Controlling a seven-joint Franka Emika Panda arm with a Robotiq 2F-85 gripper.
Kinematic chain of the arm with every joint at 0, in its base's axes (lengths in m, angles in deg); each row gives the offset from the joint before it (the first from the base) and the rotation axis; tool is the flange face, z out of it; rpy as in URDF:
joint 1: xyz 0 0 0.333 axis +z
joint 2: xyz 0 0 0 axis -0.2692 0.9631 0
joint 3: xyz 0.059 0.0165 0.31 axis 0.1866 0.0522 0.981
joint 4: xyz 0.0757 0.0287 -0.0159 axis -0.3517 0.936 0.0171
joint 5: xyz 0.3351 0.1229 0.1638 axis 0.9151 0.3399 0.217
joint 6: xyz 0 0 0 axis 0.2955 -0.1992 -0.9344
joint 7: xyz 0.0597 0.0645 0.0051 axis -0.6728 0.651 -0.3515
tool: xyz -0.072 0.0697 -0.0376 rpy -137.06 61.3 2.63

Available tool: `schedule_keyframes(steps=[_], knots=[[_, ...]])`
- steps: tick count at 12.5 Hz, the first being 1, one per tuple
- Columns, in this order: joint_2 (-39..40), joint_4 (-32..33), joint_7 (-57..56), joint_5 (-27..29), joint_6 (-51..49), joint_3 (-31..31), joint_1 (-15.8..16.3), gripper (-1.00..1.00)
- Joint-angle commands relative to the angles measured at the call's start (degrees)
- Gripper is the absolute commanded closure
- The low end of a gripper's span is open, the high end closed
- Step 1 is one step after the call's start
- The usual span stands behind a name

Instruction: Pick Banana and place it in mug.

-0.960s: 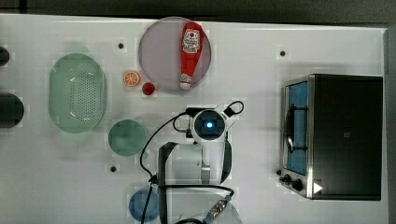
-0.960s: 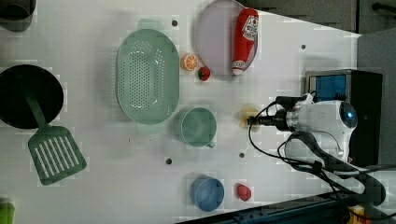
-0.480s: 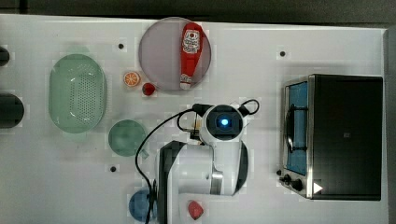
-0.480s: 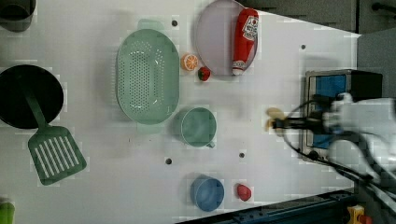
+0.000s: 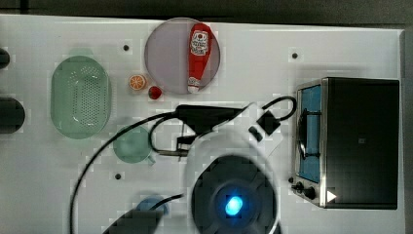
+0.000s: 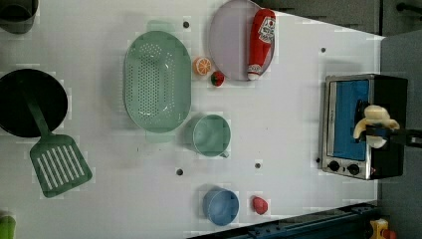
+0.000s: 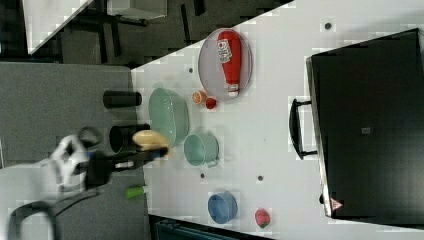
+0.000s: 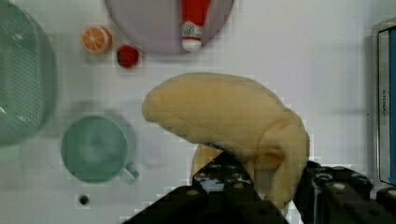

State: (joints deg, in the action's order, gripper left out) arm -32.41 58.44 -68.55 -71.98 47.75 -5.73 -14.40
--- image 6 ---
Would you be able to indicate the silver black toaster oven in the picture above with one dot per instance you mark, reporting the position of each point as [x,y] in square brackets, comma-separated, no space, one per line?
[340,153]

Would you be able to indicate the bright green object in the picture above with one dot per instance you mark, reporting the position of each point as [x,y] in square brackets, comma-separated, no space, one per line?
[7,227]

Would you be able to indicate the black round pot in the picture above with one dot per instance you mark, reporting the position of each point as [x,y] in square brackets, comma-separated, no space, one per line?
[21,88]

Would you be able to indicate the small red strawberry toy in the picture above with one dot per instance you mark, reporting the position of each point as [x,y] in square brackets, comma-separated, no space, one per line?
[217,79]

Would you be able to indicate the green mug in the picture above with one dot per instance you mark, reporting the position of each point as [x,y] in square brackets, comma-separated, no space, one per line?
[208,135]

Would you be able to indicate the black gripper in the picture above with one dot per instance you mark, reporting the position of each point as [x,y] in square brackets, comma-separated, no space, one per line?
[413,137]

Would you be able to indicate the green oval colander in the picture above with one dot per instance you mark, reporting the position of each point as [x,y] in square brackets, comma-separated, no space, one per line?
[157,82]

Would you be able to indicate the dark cylindrical cup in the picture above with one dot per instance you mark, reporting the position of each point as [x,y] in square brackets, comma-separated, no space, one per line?
[18,16]

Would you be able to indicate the yellow plush banana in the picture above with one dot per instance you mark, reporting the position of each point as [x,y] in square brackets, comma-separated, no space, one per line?
[379,116]

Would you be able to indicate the red plush ketchup bottle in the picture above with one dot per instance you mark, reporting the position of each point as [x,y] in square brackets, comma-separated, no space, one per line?
[261,37]

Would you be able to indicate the grey round plate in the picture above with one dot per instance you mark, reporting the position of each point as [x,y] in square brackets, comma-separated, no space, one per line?
[229,38]

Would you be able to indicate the large red strawberry toy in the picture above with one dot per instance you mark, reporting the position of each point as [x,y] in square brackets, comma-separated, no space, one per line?
[260,205]

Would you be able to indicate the blue mug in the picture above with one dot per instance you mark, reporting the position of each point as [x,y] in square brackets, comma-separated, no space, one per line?
[220,206]

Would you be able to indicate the green slotted spatula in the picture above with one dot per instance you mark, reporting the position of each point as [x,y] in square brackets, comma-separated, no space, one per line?
[59,164]

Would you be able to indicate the yellow red toy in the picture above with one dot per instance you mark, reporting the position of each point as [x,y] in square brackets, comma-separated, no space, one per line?
[381,230]

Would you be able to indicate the orange slice toy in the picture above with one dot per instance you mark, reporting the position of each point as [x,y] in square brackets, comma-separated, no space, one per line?
[202,66]

